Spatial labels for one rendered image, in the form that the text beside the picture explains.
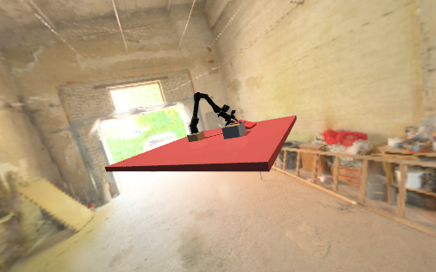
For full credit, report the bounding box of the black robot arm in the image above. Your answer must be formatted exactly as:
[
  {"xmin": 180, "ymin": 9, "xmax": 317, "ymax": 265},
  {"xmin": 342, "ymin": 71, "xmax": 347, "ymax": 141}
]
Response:
[{"xmin": 190, "ymin": 92, "xmax": 231, "ymax": 134}]

